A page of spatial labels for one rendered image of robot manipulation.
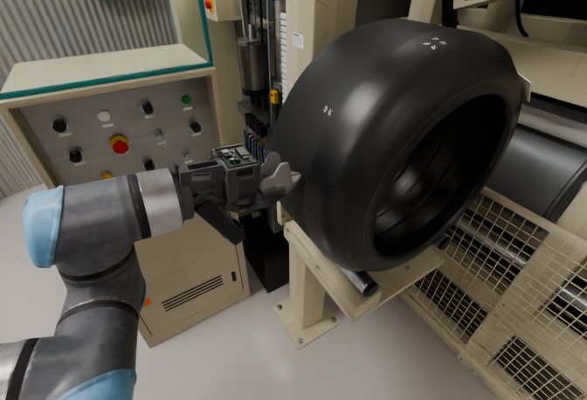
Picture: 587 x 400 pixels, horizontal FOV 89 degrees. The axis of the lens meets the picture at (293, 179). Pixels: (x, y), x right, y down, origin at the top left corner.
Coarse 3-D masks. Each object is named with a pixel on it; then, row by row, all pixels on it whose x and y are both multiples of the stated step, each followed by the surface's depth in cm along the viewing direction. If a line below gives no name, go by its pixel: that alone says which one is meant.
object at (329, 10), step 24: (288, 0) 73; (312, 0) 66; (336, 0) 68; (288, 24) 76; (312, 24) 68; (336, 24) 71; (288, 48) 80; (312, 48) 71; (288, 72) 84; (312, 288) 135; (312, 312) 148
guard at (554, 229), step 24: (480, 192) 89; (528, 216) 79; (576, 240) 72; (456, 264) 106; (480, 288) 100; (528, 312) 89; (552, 312) 83; (480, 360) 110; (552, 360) 87; (576, 360) 81; (504, 384) 104; (552, 384) 89
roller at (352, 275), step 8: (344, 272) 76; (352, 272) 74; (360, 272) 73; (352, 280) 74; (360, 280) 72; (368, 280) 72; (360, 288) 72; (368, 288) 70; (376, 288) 72; (368, 296) 72
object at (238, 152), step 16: (240, 144) 48; (176, 160) 42; (224, 160) 44; (240, 160) 44; (256, 160) 45; (176, 176) 42; (192, 176) 40; (208, 176) 42; (224, 176) 43; (240, 176) 44; (256, 176) 44; (192, 192) 42; (208, 192) 44; (224, 192) 44; (240, 192) 46; (192, 208) 41; (224, 208) 46; (240, 208) 46
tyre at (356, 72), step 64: (320, 64) 56; (384, 64) 47; (448, 64) 45; (512, 64) 54; (320, 128) 51; (384, 128) 45; (448, 128) 85; (512, 128) 66; (320, 192) 51; (384, 192) 50; (448, 192) 85; (384, 256) 65
